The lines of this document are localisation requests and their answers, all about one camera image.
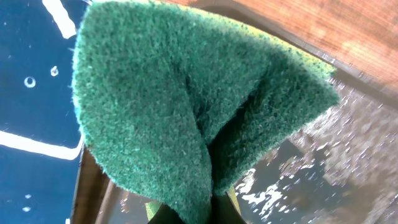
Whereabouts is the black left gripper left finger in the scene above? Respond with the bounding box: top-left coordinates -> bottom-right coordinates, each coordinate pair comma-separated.
148,204 -> 185,224

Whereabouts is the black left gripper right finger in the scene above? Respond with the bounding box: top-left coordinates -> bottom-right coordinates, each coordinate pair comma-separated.
211,194 -> 246,224

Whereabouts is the green yellow sponge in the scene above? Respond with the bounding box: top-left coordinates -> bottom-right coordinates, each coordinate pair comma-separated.
72,1 -> 340,223

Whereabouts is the grey metal tray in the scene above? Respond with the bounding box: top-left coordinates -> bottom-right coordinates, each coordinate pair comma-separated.
70,0 -> 398,224

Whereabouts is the black water tray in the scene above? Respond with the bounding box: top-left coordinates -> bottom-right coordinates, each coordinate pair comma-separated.
1,0 -> 90,224

